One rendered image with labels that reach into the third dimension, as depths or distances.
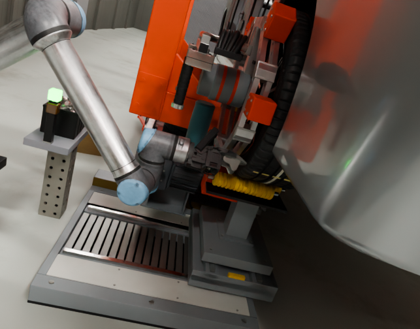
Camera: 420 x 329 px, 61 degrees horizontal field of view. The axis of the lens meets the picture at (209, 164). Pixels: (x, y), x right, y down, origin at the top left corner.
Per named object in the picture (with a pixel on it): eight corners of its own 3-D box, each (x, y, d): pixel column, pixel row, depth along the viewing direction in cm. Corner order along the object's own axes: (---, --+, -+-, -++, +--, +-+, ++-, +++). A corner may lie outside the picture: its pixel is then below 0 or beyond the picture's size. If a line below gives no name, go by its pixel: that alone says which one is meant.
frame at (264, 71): (237, 182, 123) (296, 20, 105) (219, 177, 122) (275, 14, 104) (224, 136, 174) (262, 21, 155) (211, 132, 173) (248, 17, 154)
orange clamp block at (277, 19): (284, 44, 115) (297, 21, 108) (262, 37, 114) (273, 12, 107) (284, 31, 119) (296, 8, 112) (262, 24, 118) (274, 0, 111)
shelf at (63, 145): (67, 156, 138) (68, 149, 137) (22, 144, 136) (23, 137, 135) (95, 126, 178) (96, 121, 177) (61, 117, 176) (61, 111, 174)
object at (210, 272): (270, 304, 147) (279, 286, 143) (187, 286, 141) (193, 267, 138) (251, 237, 193) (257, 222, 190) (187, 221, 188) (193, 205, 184)
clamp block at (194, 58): (211, 72, 116) (215, 55, 115) (184, 63, 115) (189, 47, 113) (210, 70, 121) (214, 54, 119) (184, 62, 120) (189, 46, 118)
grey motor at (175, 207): (210, 230, 187) (231, 171, 175) (132, 211, 180) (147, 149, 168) (209, 213, 203) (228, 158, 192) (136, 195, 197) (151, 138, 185)
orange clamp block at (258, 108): (264, 119, 115) (270, 126, 107) (242, 112, 114) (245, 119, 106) (272, 98, 113) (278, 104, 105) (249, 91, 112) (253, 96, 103)
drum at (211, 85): (248, 113, 135) (261, 78, 130) (194, 98, 132) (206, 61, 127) (243, 106, 148) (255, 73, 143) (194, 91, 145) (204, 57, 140)
